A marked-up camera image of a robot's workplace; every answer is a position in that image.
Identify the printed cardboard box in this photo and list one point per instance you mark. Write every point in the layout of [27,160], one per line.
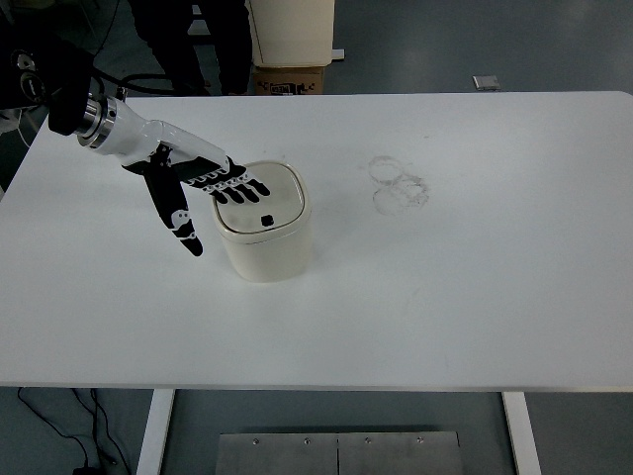
[289,81]

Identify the white stand foot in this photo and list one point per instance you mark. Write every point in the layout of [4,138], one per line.
[339,54]

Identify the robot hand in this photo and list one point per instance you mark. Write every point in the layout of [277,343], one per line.
[158,136]

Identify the white table leg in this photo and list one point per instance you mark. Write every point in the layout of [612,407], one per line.
[155,430]
[521,435]

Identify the cream plastic trash bin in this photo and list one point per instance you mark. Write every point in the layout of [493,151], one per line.
[269,255]

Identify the small grey floor plate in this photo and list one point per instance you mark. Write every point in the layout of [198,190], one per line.
[486,83]

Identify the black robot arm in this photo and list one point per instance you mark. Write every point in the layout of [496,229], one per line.
[49,74]

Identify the grey metal plate with screws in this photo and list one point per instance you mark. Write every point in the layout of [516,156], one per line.
[277,457]
[400,457]

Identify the person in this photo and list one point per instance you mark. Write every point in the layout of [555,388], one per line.
[198,44]

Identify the large cream cabinet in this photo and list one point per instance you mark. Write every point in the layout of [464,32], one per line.
[292,29]

